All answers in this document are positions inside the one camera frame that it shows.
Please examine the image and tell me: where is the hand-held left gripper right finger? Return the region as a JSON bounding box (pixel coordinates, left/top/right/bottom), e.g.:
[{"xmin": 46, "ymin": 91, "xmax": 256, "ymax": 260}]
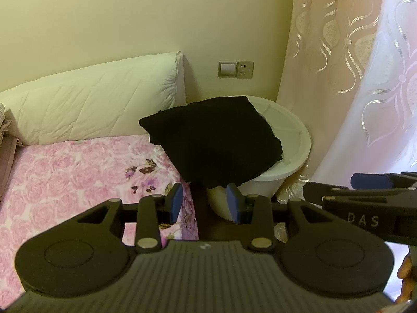
[{"xmin": 227, "ymin": 183, "xmax": 329, "ymax": 254}]

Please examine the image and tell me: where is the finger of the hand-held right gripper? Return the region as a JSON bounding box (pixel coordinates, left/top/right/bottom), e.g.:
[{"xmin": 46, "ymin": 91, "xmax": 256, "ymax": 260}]
[
  {"xmin": 351, "ymin": 172, "xmax": 417, "ymax": 191},
  {"xmin": 303, "ymin": 182, "xmax": 359, "ymax": 203}
]

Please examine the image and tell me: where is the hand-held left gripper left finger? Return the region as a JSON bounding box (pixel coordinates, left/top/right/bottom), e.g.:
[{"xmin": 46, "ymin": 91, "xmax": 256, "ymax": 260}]
[{"xmin": 76, "ymin": 183, "xmax": 183, "ymax": 254}]

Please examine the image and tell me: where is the white round laundry bin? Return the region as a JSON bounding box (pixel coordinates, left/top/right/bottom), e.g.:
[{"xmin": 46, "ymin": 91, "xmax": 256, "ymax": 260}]
[{"xmin": 205, "ymin": 95, "xmax": 312, "ymax": 223}]

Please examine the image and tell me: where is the black garment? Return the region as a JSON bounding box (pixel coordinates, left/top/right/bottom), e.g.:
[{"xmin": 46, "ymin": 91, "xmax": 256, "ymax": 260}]
[{"xmin": 139, "ymin": 96, "xmax": 283, "ymax": 190}]

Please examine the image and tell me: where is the person's right hand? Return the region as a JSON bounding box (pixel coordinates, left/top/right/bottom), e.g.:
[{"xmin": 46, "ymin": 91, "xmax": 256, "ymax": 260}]
[{"xmin": 397, "ymin": 252, "xmax": 417, "ymax": 303}]

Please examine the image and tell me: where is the white sheer patterned curtain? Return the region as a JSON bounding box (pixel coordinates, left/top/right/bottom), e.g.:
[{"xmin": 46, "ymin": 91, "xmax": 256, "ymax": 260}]
[{"xmin": 306, "ymin": 0, "xmax": 417, "ymax": 186}]

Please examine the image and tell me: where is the pink floral bed sheet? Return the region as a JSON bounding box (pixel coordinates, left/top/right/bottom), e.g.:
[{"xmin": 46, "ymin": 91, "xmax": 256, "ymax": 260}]
[{"xmin": 0, "ymin": 133, "xmax": 200, "ymax": 302}]

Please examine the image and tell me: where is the white quilted headboard cushion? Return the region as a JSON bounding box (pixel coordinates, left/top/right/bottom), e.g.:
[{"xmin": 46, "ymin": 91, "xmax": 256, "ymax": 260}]
[{"xmin": 0, "ymin": 51, "xmax": 187, "ymax": 146}]

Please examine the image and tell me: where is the beige patterned curtain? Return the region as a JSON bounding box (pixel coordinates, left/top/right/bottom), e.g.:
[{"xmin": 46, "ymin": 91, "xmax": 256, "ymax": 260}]
[{"xmin": 276, "ymin": 0, "xmax": 387, "ymax": 203}]

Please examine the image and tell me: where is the wall light switch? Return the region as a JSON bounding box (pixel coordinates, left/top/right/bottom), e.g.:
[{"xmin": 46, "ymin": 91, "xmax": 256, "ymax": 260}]
[{"xmin": 218, "ymin": 60, "xmax": 237, "ymax": 79}]

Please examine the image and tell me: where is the wall power socket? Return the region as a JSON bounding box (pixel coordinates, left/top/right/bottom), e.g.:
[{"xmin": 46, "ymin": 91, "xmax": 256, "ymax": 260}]
[{"xmin": 236, "ymin": 60, "xmax": 255, "ymax": 79}]

